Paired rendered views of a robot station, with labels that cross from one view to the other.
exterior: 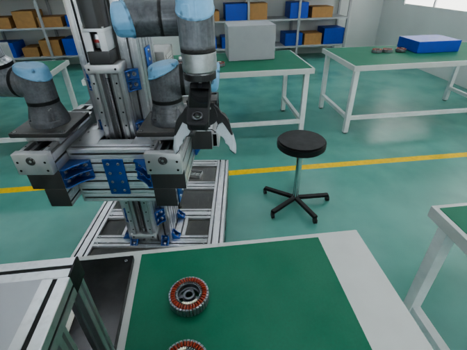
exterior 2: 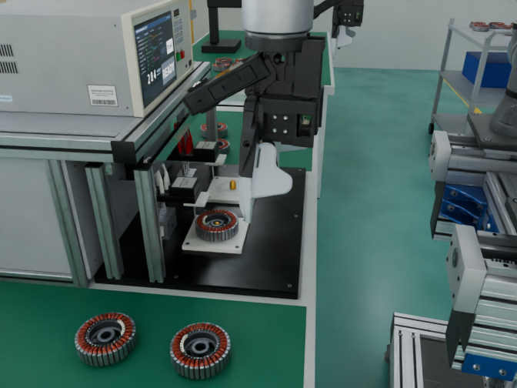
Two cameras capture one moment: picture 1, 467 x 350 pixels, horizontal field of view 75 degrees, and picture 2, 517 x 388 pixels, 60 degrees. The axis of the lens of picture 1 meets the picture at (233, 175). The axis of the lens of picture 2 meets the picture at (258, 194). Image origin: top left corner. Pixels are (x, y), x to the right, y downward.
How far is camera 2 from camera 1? 0.90 m
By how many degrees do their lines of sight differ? 84
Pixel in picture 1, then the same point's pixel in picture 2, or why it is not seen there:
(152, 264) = (283, 318)
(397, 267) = not seen: outside the picture
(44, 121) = (496, 118)
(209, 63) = (245, 11)
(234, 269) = not seen: outside the picture
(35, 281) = (119, 131)
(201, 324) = (155, 366)
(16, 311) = (95, 128)
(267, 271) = not seen: outside the picture
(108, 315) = (208, 275)
